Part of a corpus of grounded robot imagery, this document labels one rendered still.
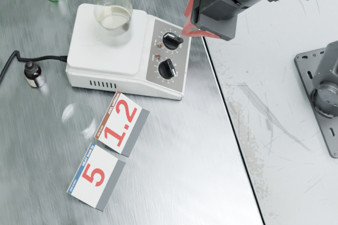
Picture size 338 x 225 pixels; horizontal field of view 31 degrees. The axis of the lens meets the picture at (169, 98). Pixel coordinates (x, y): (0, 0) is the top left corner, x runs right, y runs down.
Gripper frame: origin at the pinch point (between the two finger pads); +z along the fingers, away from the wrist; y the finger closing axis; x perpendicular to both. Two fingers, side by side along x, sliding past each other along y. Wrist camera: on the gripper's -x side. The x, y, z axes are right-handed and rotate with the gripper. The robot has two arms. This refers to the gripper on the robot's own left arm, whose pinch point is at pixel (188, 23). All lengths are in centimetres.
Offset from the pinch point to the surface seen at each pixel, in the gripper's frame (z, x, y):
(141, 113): 12.7, 0.5, 12.5
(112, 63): 8.2, -8.4, 7.6
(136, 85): 9.0, -3.1, 9.5
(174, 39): 5.6, 0.9, 0.5
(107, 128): 12.8, -5.1, 17.0
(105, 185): 14.7, -2.7, 25.9
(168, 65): 5.6, 0.5, 5.5
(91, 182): 14.3, -5.5, 26.1
